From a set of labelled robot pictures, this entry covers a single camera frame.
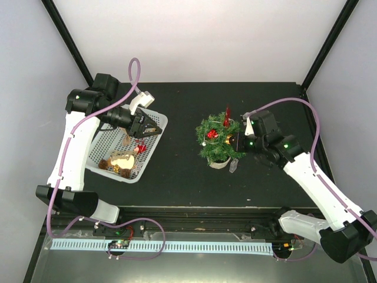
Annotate gold gift box ornament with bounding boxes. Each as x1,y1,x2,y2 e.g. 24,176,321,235
225,134,234,145

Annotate clear battery box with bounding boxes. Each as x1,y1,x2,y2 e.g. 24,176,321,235
229,159,239,173

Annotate red star ornament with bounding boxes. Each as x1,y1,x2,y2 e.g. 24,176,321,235
223,105,233,129

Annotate red gift box ornament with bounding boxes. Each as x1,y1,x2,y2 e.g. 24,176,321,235
206,129,219,139

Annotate small green christmas tree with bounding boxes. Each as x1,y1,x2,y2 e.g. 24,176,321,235
196,112,246,162

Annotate white tree pot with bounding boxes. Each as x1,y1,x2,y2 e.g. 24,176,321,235
207,156,231,169

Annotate white ball string lights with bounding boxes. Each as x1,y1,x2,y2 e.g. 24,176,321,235
196,115,239,147

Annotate red berry sprig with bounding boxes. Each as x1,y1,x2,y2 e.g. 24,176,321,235
135,139,146,146

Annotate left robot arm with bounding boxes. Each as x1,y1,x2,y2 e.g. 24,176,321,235
36,73,163,235

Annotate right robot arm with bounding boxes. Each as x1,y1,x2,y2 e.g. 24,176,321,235
227,111,376,263

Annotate small santa figure ornament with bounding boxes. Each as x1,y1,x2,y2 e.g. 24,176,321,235
134,144,147,154

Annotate burlap bow ornament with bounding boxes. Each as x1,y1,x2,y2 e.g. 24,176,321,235
122,134,131,146

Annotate silver star ornament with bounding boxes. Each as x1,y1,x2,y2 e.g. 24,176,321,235
131,163,144,178

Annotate white perforated plastic basket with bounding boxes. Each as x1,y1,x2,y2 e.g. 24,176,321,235
85,125,162,183

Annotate brown pine cone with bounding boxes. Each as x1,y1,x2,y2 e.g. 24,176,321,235
120,169,132,179
98,159,108,170

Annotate small gold star ornament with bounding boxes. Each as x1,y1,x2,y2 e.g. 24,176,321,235
113,165,120,173

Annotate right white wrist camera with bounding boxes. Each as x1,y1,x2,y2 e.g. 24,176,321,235
242,112,254,137

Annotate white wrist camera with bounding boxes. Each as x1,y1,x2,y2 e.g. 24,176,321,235
242,112,254,137
129,91,155,116

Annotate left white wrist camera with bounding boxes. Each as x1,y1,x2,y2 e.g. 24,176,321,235
129,91,155,116

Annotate white slotted cable duct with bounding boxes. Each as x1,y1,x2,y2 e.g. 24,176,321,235
50,239,273,256

